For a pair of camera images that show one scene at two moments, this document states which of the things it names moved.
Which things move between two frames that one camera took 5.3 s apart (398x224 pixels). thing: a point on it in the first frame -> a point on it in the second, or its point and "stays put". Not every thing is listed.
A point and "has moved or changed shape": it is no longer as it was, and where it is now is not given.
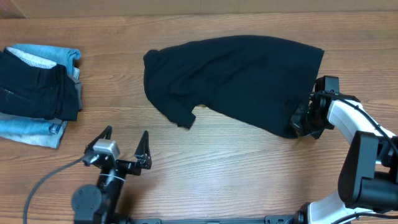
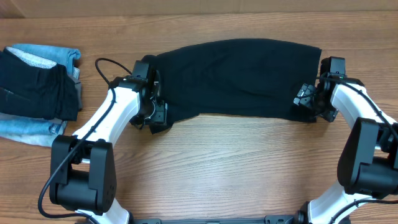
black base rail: (268, 219) stays put
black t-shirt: (259, 81) has moved or changed shape
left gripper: (143, 158) -> (161, 117)
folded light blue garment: (61, 55) stays put
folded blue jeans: (46, 132) stays put
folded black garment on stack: (31, 89) stays put
